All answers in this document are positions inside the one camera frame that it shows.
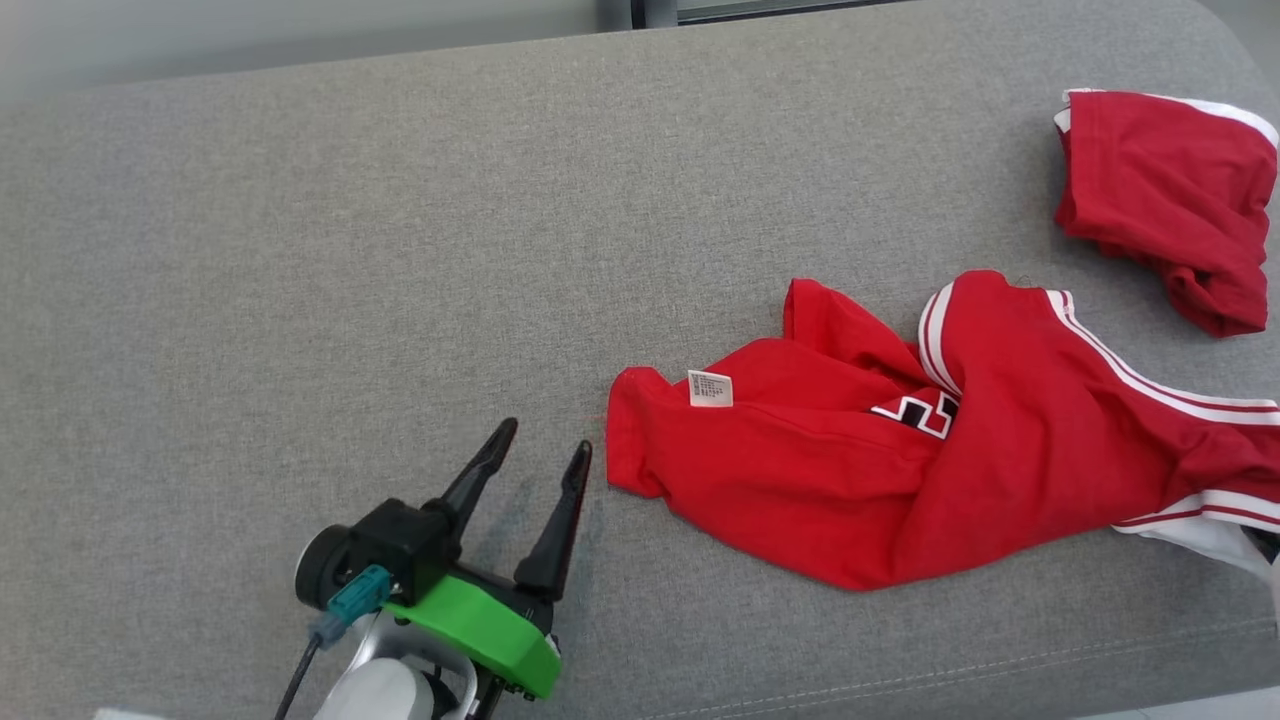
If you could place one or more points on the red jersey with white stripes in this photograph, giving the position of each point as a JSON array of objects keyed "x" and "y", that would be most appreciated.
[{"x": 800, "y": 470}]

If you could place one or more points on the grey fabric sofa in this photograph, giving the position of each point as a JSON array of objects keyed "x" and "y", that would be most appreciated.
[{"x": 300, "y": 250}]

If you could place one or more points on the dark grey metal frame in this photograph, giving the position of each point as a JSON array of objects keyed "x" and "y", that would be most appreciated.
[{"x": 650, "y": 12}]

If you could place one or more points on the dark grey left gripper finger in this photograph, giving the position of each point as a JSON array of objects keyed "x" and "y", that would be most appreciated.
[
  {"x": 480, "y": 480},
  {"x": 560, "y": 540}
]

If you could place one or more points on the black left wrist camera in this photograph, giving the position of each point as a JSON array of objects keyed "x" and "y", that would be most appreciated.
[{"x": 390, "y": 540}]

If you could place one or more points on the red shorts with white trim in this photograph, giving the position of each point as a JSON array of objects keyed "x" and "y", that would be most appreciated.
[{"x": 1160, "y": 190}]

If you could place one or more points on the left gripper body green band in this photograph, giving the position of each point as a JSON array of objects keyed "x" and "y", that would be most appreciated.
[{"x": 480, "y": 630}]

